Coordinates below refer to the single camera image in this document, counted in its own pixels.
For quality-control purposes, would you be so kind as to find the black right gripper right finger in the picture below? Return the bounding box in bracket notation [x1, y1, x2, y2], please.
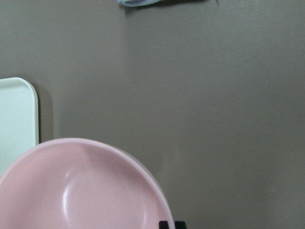
[174, 221, 186, 229]

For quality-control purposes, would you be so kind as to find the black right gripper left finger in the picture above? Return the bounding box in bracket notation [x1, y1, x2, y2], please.
[159, 221, 169, 229]

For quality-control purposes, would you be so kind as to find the small pink bowl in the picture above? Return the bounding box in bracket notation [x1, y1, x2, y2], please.
[0, 138, 175, 229]

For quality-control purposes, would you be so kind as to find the cream rabbit tray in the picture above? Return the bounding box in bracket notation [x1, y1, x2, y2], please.
[0, 77, 39, 175]

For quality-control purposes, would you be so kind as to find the folded grey cloth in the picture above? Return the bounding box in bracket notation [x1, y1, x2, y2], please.
[117, 0, 161, 7]

